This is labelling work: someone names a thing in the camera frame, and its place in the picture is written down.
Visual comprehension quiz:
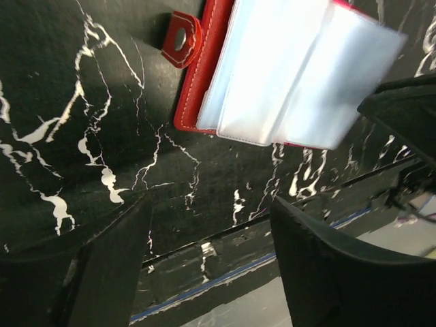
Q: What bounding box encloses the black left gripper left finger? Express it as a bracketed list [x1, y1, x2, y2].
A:
[1, 193, 152, 326]

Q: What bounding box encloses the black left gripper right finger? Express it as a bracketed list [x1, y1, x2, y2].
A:
[270, 198, 435, 326]

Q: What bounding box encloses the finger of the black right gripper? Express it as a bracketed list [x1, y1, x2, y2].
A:
[358, 74, 435, 169]

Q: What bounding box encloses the red leather card holder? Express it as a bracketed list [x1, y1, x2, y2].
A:
[161, 1, 407, 150]

